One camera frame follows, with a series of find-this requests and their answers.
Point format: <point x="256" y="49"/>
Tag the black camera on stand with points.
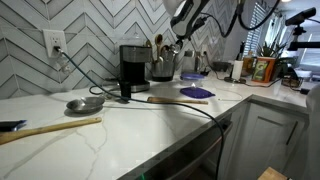
<point x="300" y="16"/>

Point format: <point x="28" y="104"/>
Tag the clear container blue lid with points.
<point x="191" y="77"/>

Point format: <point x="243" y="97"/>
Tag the blue black scraper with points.
<point x="10" y="125"/>

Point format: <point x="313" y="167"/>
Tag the steel dishwasher front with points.
<point x="186" y="156"/>

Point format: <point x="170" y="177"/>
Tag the wooden spatula rounded head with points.
<point x="50" y="128"/>

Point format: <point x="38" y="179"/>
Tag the grey cabinet door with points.
<point x="263" y="140"/>

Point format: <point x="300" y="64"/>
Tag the small wooden spoon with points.
<point x="148" y="43"/>

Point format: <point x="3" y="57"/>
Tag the wooden board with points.
<point x="271" y="175"/>

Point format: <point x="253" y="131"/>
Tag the white wall outlet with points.
<point x="53" y="40"/>

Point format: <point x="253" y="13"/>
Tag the white window blinds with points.
<point x="256" y="36"/>

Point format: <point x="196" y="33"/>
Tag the black power adapter block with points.
<point x="125" y="89"/>

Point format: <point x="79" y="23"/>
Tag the dark wooden spoon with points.
<point x="164" y="50"/>

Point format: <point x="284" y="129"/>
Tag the flat black device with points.
<point x="304" y="91"/>

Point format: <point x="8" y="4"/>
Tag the black coffee maker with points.
<point x="133" y="66"/>

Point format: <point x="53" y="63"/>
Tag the dark metal bowl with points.
<point x="220" y="65"/>

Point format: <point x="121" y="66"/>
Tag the green potted plant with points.
<point x="268" y="50"/>

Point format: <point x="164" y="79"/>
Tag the light wooden spoon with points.
<point x="158" y="38"/>

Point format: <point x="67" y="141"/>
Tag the amber bottle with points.
<point x="248" y="65"/>

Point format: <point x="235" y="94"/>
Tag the steel utensil bucket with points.
<point x="162" y="70"/>

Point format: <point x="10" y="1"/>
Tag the purple plastic lid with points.
<point x="196" y="92"/>

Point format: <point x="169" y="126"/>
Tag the white roll on dark stand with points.
<point x="237" y="70"/>

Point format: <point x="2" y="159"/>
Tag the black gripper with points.
<point x="182" y="38"/>

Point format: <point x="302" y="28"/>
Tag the wooden spatula square head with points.
<point x="166" y="99"/>

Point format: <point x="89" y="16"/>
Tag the orange drink mix canister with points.
<point x="263" y="70"/>

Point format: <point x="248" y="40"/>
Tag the small metal pan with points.
<point x="85" y="105"/>

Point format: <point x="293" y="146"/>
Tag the steel soup ladle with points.
<point x="175" y="48"/>

